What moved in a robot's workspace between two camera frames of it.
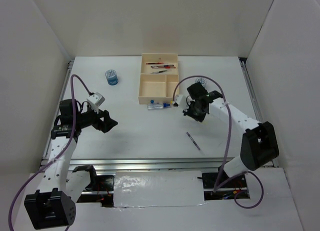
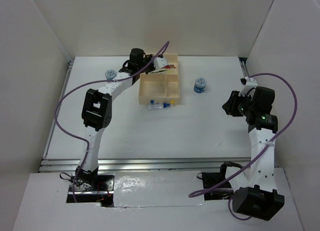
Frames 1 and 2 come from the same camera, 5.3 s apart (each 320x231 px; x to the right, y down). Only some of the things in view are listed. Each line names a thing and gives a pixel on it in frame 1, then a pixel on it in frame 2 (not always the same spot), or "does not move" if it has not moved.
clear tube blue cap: [158, 106] does not move
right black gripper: [188, 112] -> [230, 106]
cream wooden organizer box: [158, 76] does not move
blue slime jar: [202, 80] does not move
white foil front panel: [160, 188] does not move
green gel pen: [158, 71] does not move
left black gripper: [108, 123] -> [152, 67]
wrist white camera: [180, 100] -> [249, 88]
